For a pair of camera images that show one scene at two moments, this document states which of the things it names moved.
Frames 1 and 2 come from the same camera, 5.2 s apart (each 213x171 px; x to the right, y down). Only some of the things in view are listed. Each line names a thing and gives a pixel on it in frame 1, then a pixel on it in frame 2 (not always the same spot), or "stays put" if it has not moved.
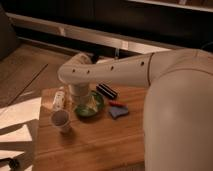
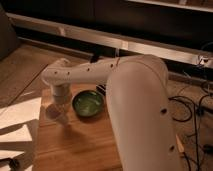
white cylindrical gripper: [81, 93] -> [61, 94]
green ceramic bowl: [93, 108] stays put
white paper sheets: [22, 112] stays put
